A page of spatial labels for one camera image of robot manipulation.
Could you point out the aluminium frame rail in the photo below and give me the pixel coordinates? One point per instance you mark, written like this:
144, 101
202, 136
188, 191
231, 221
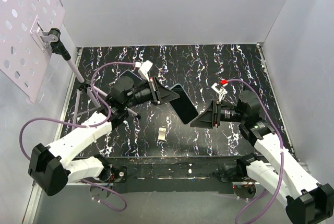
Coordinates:
74, 204

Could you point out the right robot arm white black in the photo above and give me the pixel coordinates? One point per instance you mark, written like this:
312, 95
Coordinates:
304, 198

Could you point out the dark phone blue edge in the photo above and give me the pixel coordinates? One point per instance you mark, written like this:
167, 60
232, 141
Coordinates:
183, 106

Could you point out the small white plastic clip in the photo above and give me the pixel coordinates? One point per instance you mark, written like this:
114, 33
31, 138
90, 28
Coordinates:
162, 134

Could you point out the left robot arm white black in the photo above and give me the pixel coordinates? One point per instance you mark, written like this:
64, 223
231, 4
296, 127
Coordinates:
55, 165

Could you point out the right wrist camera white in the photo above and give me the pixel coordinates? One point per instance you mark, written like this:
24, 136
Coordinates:
219, 88

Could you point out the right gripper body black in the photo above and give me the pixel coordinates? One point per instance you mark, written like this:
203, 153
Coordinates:
217, 112

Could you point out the tripod stand lilac black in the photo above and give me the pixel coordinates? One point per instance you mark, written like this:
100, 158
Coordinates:
78, 77

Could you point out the perforated lilac metal plate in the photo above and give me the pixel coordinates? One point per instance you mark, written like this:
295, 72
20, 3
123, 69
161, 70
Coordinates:
25, 45

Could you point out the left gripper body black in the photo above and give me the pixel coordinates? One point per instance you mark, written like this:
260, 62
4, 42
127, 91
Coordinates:
152, 89

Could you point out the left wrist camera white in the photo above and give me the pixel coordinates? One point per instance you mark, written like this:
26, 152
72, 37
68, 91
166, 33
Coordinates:
144, 69

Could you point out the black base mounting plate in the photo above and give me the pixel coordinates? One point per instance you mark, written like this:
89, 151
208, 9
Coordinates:
179, 174

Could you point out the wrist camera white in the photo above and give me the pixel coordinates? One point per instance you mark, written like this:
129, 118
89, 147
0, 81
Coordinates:
144, 69
219, 88

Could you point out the blue phone on table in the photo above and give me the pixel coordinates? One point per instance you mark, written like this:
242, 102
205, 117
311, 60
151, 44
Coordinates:
133, 76

